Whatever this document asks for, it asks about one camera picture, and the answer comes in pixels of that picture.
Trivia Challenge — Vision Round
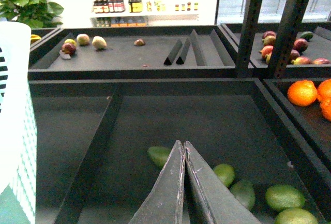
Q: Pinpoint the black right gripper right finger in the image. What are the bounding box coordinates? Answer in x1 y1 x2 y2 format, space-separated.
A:
184 141 260 223

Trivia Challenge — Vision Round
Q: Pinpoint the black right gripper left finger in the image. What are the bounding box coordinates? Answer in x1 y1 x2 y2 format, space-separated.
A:
130 140 185 223

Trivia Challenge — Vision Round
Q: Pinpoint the light blue plastic basket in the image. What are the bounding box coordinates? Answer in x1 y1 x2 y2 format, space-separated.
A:
1 22 37 223

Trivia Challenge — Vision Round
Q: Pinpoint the dark green avocado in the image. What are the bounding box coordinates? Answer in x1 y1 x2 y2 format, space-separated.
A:
300 31 314 41

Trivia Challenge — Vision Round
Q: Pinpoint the orange fruit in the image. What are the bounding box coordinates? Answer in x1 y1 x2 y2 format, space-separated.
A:
320 98 331 122
287 80 318 107
317 79 331 102

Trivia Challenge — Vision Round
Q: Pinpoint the white goods shelf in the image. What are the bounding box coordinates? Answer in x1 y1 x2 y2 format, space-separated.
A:
49 0 220 28

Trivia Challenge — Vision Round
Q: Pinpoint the green potted plant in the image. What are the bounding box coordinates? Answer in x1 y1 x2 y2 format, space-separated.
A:
1 0 64 29

